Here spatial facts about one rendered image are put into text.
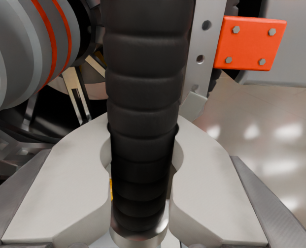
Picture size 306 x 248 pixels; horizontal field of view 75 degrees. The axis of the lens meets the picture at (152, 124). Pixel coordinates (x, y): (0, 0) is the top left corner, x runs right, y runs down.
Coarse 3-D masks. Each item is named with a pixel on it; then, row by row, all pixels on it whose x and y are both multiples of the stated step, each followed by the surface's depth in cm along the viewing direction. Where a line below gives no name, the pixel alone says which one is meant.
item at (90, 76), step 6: (90, 30) 45; (102, 48) 52; (102, 54) 52; (84, 66) 54; (90, 66) 54; (84, 72) 55; (90, 72) 55; (96, 72) 55; (84, 78) 56; (90, 78) 56; (96, 78) 56; (102, 78) 56
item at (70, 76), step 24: (72, 0) 37; (96, 0) 34; (96, 24) 36; (96, 48) 40; (72, 72) 40; (48, 96) 59; (72, 96) 43; (0, 120) 43; (24, 120) 46; (48, 120) 51; (72, 120) 53
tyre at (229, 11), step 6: (228, 0) 32; (234, 0) 33; (228, 6) 33; (234, 6) 33; (228, 12) 33; (234, 12) 33; (216, 72) 38; (210, 78) 39; (216, 78) 39; (210, 84) 40; (210, 90) 41; (0, 126) 44; (6, 132) 45; (12, 132) 45; (18, 138) 45; (24, 138) 46; (30, 138) 46
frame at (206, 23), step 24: (216, 0) 25; (192, 24) 27; (216, 24) 27; (192, 48) 28; (216, 48) 28; (192, 72) 30; (192, 96) 32; (192, 120) 34; (0, 144) 41; (24, 144) 43; (48, 144) 43; (0, 168) 39
